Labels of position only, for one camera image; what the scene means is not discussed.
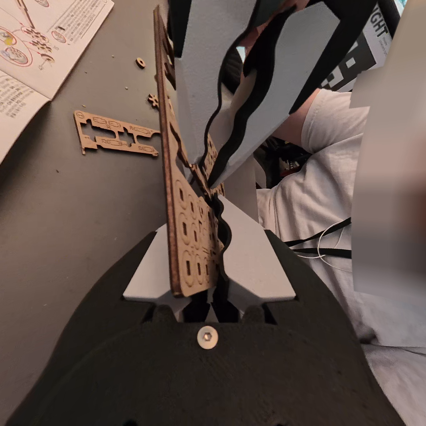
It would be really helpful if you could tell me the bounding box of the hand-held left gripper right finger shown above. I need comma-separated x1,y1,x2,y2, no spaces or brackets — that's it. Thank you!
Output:
213,195,297,315

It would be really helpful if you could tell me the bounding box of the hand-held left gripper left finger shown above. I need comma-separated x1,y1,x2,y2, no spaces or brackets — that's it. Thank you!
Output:
122,222,187,312

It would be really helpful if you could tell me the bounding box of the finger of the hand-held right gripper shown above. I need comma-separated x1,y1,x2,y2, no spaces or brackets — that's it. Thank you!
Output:
175,0,257,175
207,7,341,187

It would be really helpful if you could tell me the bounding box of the wooden sheet with round parts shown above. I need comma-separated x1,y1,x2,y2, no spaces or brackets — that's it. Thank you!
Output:
152,5,231,298

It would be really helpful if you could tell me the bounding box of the open instruction booklet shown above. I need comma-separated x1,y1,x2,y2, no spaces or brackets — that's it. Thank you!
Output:
0,0,115,164

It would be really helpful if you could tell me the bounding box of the thin white cord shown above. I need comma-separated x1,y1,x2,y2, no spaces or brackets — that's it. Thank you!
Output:
317,221,353,272

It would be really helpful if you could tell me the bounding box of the black lanyard strap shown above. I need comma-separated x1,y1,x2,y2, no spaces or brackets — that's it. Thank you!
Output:
286,216,352,259

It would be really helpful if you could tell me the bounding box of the small wooden frame offcut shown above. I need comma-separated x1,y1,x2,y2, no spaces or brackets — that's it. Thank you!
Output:
73,110,161,158

